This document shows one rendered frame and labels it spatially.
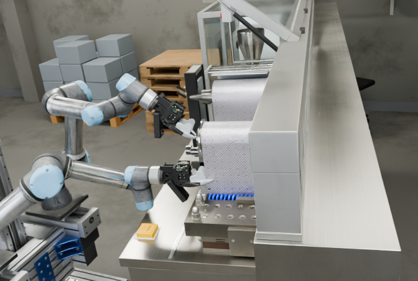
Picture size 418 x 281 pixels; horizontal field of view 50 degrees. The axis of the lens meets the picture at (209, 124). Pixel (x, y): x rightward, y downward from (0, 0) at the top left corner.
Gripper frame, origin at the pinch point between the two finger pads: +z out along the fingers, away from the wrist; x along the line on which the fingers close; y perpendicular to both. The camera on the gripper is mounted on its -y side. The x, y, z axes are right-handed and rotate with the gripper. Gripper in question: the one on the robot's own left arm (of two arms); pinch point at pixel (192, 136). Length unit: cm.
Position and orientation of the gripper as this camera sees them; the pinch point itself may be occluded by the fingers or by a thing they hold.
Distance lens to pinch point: 176.2
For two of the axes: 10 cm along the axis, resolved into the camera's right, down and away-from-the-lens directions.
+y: 5.4, -7.2, -4.4
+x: 2.2, -3.8, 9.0
